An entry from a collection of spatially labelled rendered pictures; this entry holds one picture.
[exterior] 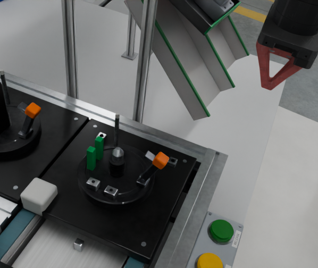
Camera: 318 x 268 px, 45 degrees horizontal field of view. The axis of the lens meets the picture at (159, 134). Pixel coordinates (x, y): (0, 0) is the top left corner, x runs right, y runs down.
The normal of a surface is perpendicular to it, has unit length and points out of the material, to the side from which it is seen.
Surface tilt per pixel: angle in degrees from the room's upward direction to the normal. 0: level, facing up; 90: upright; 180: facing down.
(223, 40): 45
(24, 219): 0
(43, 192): 0
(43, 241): 0
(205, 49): 90
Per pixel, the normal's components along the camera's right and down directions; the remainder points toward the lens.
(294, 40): 0.15, -0.69
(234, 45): -0.53, 0.55
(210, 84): 0.68, -0.18
